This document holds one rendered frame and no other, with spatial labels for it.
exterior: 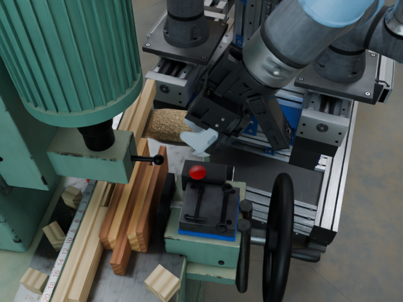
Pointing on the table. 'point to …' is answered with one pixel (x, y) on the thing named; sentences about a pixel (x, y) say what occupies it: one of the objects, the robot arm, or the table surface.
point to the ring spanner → (223, 208)
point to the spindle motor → (72, 58)
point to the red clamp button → (197, 172)
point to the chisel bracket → (54, 151)
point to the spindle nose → (98, 135)
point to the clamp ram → (167, 202)
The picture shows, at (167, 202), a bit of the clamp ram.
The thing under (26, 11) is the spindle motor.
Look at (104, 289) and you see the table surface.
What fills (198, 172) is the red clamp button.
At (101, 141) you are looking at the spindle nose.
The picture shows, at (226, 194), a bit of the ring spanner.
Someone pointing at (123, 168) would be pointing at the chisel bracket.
